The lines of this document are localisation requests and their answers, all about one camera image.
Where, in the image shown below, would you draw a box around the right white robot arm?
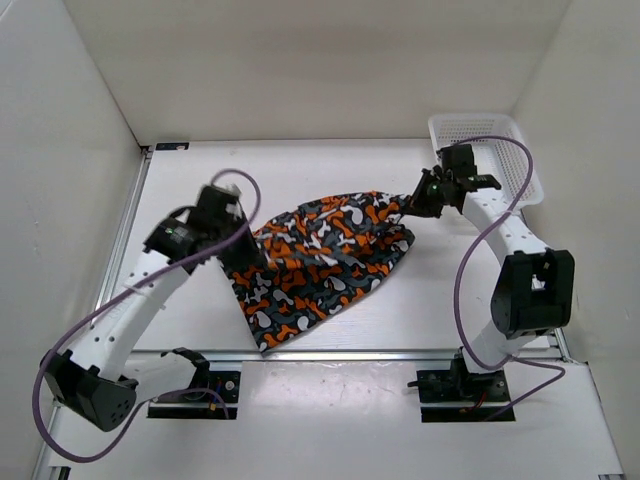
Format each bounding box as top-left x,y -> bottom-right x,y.
405,140 -> 575,400

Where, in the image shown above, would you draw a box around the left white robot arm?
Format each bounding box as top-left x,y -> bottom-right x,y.
44,184 -> 258,432

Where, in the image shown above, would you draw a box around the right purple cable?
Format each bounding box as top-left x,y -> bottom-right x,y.
455,135 -> 567,421

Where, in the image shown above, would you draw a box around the black label sticker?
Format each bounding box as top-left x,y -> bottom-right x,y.
155,142 -> 190,151

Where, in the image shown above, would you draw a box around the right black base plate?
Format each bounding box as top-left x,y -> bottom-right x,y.
407,370 -> 516,423

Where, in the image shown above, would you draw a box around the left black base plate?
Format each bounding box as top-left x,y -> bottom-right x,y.
147,363 -> 242,421

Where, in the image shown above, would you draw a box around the aluminium rail front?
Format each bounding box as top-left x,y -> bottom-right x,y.
128,344 -> 561,362

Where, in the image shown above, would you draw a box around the orange camouflage shorts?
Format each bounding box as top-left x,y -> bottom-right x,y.
220,191 -> 415,352

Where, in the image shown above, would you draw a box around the aluminium rail left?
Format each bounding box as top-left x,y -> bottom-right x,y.
30,144 -> 155,479

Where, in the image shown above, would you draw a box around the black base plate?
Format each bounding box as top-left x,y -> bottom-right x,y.
407,370 -> 516,423
147,363 -> 242,421

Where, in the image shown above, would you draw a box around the aluminium rail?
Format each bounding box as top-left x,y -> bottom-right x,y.
128,344 -> 561,362
30,144 -> 155,479

